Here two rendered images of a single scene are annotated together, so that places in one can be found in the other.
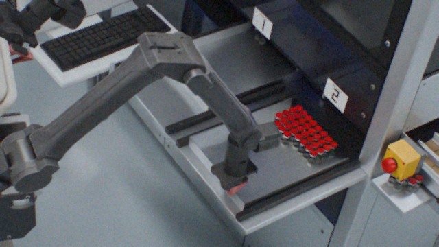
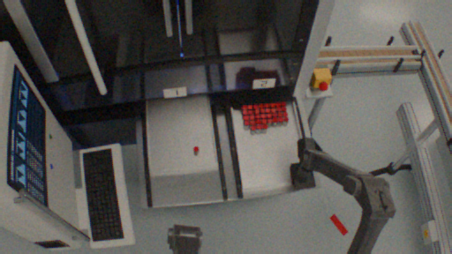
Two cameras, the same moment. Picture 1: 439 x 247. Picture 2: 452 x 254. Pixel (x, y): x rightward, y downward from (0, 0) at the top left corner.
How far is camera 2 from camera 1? 1.50 m
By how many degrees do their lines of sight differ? 38
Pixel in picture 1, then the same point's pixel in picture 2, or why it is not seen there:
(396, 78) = (313, 50)
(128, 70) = (376, 232)
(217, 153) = (256, 176)
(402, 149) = (321, 74)
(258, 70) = (189, 113)
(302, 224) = not seen: hidden behind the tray
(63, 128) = not seen: outside the picture
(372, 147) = (303, 86)
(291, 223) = not seen: hidden behind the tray
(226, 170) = (304, 182)
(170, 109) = (203, 188)
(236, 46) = (160, 116)
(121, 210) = (146, 226)
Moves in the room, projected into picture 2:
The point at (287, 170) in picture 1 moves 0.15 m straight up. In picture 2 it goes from (285, 140) to (291, 123)
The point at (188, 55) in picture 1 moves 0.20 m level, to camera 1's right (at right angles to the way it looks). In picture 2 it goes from (380, 185) to (405, 124)
